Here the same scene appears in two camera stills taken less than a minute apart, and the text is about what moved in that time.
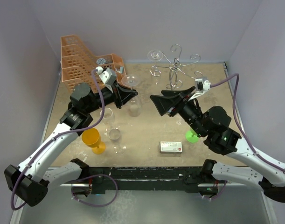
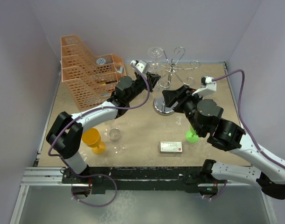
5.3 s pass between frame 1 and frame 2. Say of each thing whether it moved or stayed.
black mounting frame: stayed
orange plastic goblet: stayed
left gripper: moved
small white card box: stayed
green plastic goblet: stayed
